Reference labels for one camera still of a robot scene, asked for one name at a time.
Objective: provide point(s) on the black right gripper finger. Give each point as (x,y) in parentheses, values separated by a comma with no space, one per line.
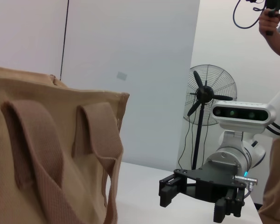
(231,205)
(171,189)

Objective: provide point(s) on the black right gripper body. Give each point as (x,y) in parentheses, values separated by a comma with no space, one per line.
(210,182)

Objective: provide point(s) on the khaki canvas food bag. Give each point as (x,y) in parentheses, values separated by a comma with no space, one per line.
(60,98)

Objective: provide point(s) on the person's bare hand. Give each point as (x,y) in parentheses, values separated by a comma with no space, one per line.
(269,23)

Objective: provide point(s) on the black standing fan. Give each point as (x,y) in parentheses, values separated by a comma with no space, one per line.
(206,92)

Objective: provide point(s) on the black handheld controller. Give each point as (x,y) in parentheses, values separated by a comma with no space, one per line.
(273,12)

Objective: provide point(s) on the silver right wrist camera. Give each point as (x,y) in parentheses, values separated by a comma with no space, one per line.
(242,114)

